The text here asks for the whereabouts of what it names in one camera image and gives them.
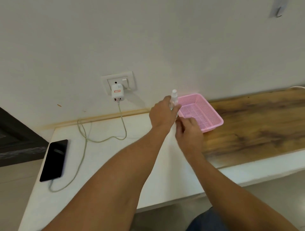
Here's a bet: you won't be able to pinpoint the white wall socket plate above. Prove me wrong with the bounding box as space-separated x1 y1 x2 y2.
101 71 138 96

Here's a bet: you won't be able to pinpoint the white charger adapter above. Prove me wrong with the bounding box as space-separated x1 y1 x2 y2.
111 83 125 102

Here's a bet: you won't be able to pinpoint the clear spray bottle white cap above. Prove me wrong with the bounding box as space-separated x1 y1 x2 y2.
169 89 179 119

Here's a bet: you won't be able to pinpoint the person's right hand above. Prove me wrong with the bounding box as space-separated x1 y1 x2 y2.
175 117 204 156

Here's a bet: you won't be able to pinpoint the person's blue jeans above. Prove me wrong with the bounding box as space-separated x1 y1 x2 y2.
185 207 230 231

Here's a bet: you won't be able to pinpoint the pink plastic mesh basket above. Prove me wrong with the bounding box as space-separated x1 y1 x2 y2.
177 93 224 133

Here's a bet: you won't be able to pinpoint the person's left forearm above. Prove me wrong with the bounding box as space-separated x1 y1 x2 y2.
42 126 172 231

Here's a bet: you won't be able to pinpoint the dark wooden furniture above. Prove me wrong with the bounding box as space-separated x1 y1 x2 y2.
0 107 49 167

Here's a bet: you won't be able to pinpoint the person's right forearm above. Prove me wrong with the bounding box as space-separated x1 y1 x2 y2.
184 150 299 231

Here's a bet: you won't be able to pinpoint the pale green charging cable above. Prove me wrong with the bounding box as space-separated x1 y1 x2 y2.
49 100 127 193

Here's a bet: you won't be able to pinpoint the black smartphone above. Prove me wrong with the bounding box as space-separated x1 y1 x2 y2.
39 139 68 183

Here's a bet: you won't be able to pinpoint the person's left hand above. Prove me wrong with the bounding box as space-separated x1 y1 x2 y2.
149 96 182 130

